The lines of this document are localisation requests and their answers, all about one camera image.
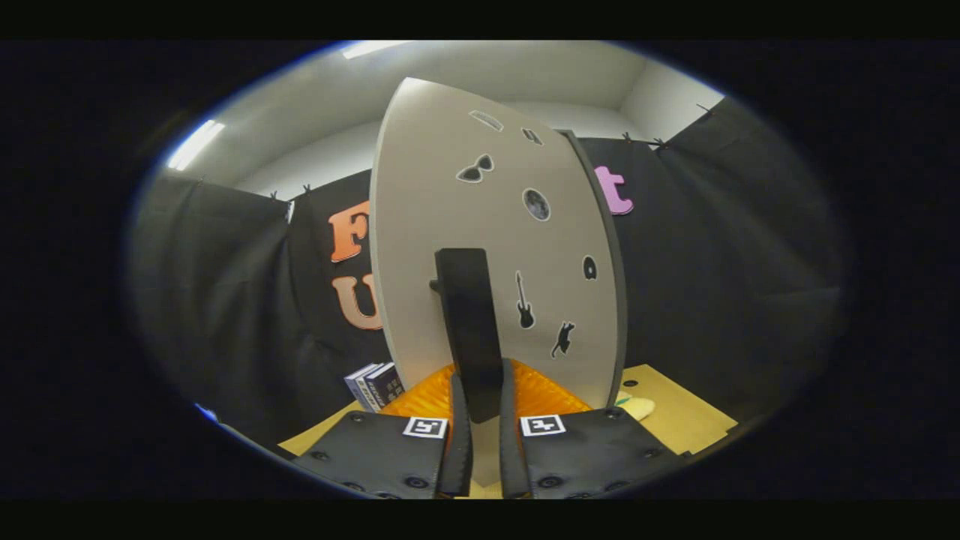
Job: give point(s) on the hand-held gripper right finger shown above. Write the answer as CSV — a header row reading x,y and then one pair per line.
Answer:
x,y
512,457

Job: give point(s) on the black backdrop cloth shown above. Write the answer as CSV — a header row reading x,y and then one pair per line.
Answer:
x,y
712,262

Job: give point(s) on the ceiling light panel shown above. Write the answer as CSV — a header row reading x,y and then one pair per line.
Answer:
x,y
367,49

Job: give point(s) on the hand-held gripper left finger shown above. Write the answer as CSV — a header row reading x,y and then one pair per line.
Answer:
x,y
459,450

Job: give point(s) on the dark grey cabinet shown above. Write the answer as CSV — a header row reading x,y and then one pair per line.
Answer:
x,y
622,315

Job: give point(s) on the dark blue book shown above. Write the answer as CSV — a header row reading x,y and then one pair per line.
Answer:
x,y
386,384

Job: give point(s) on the yellow plush toy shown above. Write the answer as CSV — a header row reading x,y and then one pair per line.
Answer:
x,y
639,407

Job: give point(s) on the ceiling strip light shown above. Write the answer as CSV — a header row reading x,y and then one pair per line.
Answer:
x,y
195,144

